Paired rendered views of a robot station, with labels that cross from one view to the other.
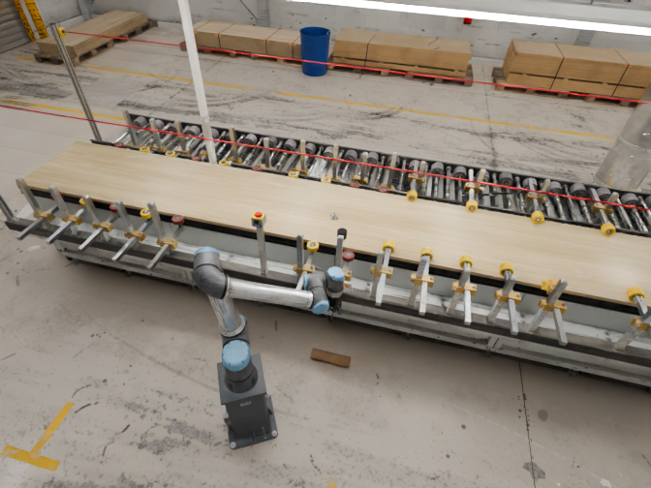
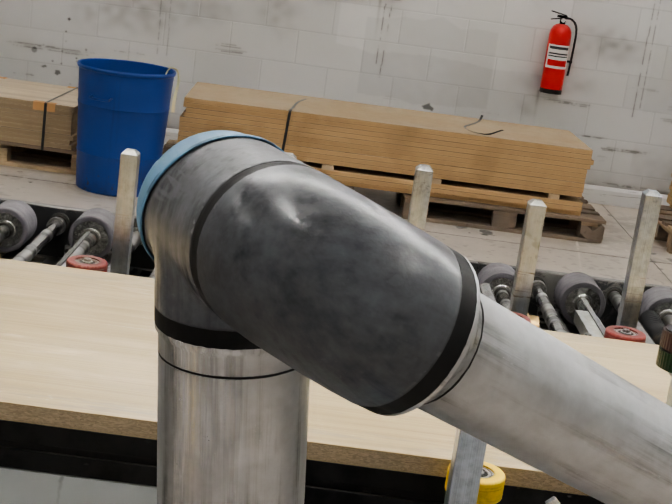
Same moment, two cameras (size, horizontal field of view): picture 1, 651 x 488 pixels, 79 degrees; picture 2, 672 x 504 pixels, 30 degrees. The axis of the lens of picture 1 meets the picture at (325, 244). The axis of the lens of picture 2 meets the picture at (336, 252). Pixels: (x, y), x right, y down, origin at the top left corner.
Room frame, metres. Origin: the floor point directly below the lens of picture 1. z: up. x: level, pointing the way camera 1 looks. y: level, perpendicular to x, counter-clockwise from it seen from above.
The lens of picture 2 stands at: (0.40, 0.68, 1.60)
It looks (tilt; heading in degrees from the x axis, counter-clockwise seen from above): 14 degrees down; 347
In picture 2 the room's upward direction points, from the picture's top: 8 degrees clockwise
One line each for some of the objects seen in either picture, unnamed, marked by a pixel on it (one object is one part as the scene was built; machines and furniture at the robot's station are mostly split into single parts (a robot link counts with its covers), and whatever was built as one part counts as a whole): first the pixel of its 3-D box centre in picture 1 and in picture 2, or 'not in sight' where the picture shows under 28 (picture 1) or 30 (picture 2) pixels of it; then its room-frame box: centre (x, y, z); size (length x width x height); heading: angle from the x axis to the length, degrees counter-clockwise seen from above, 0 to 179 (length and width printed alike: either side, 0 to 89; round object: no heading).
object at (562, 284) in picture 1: (545, 307); not in sight; (1.45, -1.31, 0.92); 0.04 x 0.04 x 0.48; 78
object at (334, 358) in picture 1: (330, 357); not in sight; (1.57, -0.08, 0.04); 0.30 x 0.08 x 0.08; 78
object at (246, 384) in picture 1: (239, 373); not in sight; (1.10, 0.45, 0.65); 0.19 x 0.19 x 0.10
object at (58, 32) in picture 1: (82, 93); not in sight; (3.34, 2.18, 1.25); 0.15 x 0.08 x 1.10; 78
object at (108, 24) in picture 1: (98, 30); not in sight; (8.63, 4.82, 0.23); 2.41 x 0.77 x 0.17; 170
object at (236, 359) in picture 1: (236, 358); not in sight; (1.10, 0.45, 0.79); 0.17 x 0.15 x 0.18; 15
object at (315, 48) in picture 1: (315, 51); (124, 125); (7.51, 0.33, 0.36); 0.59 x 0.57 x 0.73; 168
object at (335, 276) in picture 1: (334, 279); not in sight; (1.41, -0.06, 1.13); 0.10 x 0.09 x 0.12; 105
